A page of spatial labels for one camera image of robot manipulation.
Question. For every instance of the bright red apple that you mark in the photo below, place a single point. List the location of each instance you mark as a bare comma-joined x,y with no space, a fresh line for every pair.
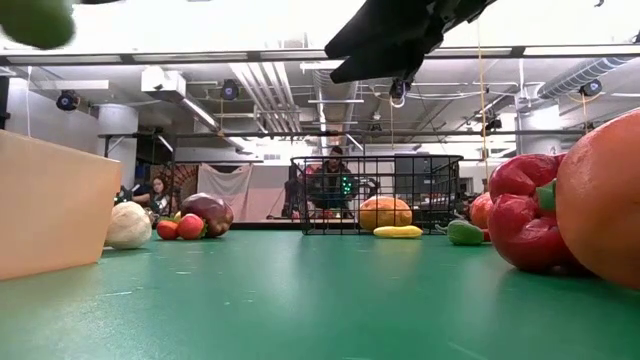
190,226

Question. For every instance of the yellow lemon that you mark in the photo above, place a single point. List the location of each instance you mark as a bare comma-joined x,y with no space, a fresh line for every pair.
176,216

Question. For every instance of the white ceiling air unit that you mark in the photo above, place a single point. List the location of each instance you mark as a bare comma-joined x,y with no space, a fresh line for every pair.
162,82

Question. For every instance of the white round column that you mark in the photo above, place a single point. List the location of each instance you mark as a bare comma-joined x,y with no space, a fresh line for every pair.
537,135
117,135

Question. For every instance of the brown patterned hanging cloth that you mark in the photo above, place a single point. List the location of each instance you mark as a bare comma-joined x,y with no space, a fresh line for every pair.
185,177

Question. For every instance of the dark red apple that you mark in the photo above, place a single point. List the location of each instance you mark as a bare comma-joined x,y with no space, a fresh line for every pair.
212,210

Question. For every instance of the orange pumpkin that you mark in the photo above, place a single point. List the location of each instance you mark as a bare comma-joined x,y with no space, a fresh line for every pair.
385,212

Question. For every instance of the large orange fruit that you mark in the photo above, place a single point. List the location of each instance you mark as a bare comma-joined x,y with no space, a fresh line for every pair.
605,200

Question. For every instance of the black horizontal pipe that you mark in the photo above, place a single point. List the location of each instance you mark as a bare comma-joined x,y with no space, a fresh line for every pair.
250,134

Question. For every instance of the green lime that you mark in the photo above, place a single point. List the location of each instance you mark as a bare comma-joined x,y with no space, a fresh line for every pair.
35,22

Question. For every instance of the green pepper with stem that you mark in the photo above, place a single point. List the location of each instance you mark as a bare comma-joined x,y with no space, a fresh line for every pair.
465,233

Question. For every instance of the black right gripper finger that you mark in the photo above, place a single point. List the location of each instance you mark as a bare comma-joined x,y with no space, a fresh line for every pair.
385,65
380,30

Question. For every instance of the person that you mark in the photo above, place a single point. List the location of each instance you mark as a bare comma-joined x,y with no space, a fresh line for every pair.
159,186
337,151

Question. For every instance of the long ceiling light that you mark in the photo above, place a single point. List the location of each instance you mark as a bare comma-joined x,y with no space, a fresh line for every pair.
200,112

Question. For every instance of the translucent orange plastic tray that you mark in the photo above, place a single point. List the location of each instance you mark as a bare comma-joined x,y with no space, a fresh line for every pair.
50,210

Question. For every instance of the background black robot arm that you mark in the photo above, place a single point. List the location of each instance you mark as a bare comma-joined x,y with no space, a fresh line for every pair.
346,186

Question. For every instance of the silver spiral duct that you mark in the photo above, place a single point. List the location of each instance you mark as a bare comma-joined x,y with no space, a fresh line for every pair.
582,75

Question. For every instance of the pale pink hanging cloth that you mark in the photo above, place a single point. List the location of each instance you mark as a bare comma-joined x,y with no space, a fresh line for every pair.
225,192

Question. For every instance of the white garlic bulb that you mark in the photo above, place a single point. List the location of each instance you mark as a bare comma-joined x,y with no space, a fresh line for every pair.
127,225

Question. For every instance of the small red chili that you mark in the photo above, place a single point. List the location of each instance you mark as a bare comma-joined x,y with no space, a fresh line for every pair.
486,235

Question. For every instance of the yellow banana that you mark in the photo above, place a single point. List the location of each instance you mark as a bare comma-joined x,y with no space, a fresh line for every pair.
398,232

